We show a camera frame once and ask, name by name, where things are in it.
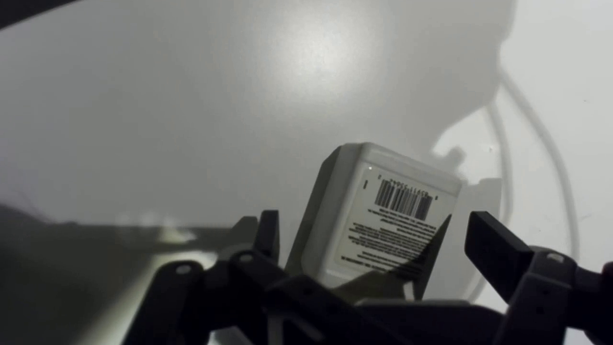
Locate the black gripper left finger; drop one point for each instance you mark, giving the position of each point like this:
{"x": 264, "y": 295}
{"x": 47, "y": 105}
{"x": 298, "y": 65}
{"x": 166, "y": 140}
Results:
{"x": 256, "y": 293}

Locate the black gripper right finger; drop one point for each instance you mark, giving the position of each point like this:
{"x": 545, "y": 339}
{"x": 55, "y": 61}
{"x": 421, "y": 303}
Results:
{"x": 530, "y": 280}

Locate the white rectangular box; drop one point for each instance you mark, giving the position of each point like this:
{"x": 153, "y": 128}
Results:
{"x": 377, "y": 217}

